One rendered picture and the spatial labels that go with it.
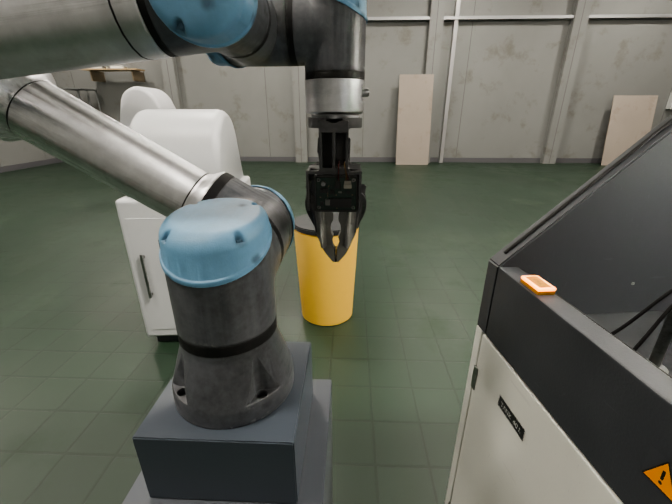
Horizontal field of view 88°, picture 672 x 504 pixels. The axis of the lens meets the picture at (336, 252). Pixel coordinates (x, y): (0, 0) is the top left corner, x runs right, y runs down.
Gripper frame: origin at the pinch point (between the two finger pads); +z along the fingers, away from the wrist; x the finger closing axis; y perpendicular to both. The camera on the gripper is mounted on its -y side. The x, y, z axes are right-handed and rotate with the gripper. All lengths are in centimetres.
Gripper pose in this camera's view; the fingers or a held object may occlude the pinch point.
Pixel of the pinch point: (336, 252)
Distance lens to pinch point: 55.1
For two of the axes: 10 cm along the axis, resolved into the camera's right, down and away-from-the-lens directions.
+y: -0.4, 3.8, -9.3
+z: 0.0, 9.3, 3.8
